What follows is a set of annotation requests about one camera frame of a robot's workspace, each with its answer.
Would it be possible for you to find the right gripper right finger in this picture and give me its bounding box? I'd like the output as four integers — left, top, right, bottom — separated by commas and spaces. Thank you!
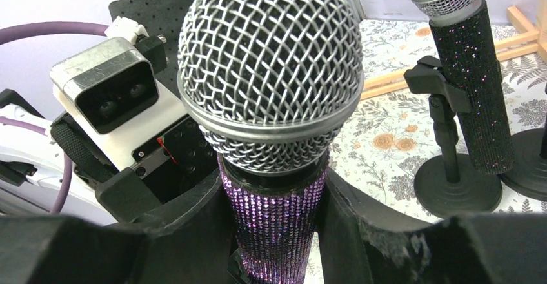
318, 170, 546, 283

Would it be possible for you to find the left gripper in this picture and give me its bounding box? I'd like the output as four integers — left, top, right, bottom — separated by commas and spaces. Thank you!
50, 114, 217, 222

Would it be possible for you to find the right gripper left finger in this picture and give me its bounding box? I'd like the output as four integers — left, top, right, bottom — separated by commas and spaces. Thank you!
1, 172, 234, 283

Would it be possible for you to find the black round-base mic stand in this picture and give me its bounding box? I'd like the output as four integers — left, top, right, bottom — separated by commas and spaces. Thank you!
501, 91, 546, 201

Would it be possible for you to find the purple glitter microphone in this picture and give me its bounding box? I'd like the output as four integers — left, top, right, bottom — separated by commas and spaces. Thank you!
177, 0, 364, 283

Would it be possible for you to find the black glitter microphone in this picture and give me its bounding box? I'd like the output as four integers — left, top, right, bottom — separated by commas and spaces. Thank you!
412, 0, 513, 174

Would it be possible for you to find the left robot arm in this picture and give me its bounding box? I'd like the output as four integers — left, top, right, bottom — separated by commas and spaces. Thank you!
1, 89, 217, 225

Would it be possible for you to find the dark grey dotted garment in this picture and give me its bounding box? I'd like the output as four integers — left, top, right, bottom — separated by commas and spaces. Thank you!
109, 0, 194, 97

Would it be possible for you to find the wooden clothes rack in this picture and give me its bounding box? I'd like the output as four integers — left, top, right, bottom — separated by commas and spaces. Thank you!
361, 0, 546, 99

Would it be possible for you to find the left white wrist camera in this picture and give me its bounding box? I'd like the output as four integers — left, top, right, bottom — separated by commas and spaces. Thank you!
49, 15, 193, 172

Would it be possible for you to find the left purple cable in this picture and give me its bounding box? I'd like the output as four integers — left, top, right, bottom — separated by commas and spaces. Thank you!
0, 21, 110, 214

